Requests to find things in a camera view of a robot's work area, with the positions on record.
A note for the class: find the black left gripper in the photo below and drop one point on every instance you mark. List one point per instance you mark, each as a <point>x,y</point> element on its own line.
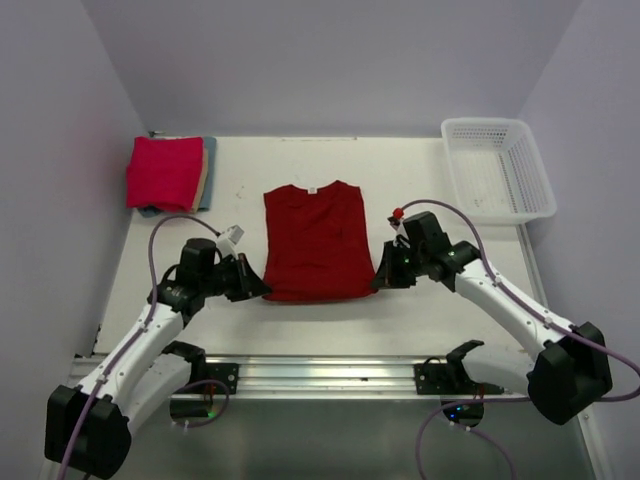
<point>249,284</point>

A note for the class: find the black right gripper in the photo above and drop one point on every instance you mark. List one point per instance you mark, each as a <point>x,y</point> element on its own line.
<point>387,275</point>

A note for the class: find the dark red t shirt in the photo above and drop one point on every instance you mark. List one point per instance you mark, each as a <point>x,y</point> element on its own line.
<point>317,244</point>

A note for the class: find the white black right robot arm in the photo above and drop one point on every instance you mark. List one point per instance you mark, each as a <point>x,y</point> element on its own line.
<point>565,368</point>

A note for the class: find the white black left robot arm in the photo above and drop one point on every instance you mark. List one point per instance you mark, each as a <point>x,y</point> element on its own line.
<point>90,427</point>

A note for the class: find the folded blue t shirt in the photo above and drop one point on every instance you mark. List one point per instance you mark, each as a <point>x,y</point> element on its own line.
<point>210,144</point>

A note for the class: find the folded tan t shirt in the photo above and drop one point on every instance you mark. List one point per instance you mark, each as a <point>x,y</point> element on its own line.
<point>201,182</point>

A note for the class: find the folded pink t shirt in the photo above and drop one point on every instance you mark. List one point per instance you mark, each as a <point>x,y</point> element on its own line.
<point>164,173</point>

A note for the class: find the white perforated plastic basket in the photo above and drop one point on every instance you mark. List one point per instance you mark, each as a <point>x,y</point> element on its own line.
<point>496,170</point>

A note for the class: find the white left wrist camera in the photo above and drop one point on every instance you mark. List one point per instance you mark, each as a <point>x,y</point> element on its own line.
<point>228,240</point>

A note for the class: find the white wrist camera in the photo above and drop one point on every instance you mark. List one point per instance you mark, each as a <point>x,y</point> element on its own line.
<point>228,240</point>
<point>396,220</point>

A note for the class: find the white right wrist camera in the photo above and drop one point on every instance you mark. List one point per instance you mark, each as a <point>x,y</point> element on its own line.
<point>396,220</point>

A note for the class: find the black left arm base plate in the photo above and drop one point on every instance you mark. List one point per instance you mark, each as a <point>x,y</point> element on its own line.
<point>227,373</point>

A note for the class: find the aluminium mounting rail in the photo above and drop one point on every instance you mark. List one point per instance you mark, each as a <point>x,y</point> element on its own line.
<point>325,375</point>

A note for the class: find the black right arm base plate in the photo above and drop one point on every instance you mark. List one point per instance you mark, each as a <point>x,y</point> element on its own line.
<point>434,377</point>

